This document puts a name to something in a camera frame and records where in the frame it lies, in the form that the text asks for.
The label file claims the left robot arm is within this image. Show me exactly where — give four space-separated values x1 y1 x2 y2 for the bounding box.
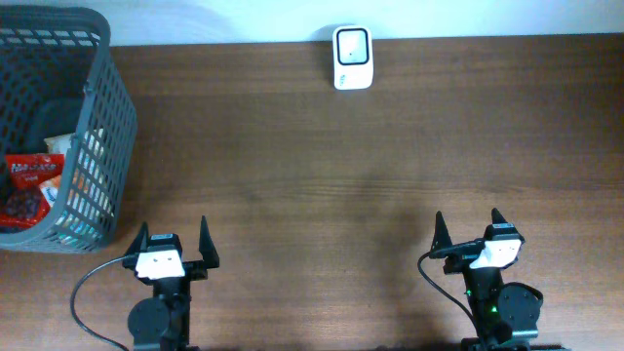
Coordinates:
122 216 220 351

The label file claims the cream noodle packet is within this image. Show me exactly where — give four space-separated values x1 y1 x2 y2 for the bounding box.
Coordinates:
44 129 104 157

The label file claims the teal tissue pack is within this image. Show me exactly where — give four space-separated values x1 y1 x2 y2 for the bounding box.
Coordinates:
56 213 102 245

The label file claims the red snack bag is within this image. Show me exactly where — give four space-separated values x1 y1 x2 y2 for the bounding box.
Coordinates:
1 153 65 233

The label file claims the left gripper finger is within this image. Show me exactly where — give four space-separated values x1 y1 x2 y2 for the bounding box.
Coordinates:
199 215 220 269
125 222 148 256

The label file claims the grey plastic mesh basket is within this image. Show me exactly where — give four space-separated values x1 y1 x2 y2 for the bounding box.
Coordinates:
1 5 137 254

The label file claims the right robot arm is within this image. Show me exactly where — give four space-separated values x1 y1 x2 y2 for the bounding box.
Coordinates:
425 209 543 350

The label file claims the white barcode scanner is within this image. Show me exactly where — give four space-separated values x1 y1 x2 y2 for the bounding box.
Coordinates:
332 25 374 91

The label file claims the orange tissue pack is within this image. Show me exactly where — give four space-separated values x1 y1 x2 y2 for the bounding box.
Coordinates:
38 175 62 209

